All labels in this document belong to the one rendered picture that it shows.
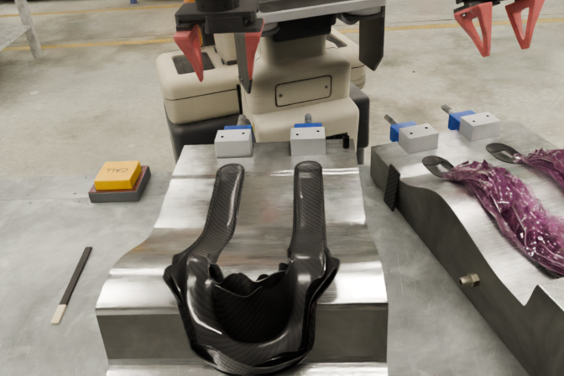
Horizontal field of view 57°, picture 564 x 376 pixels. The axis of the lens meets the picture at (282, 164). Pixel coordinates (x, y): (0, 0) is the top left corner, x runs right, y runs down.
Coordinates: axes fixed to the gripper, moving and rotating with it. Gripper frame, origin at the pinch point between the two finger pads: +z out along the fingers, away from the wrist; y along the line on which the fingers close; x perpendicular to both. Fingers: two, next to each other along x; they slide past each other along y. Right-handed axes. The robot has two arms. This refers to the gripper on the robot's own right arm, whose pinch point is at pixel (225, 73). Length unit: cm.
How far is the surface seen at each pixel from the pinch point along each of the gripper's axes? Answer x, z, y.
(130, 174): 2.4, 17.4, -17.8
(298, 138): -2.2, 9.3, 9.7
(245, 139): -2.1, 9.3, 2.1
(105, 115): 206, 98, -110
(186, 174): -6.5, 12.1, -6.0
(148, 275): -31.6, 8.1, -4.0
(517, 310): -29.4, 15.4, 31.9
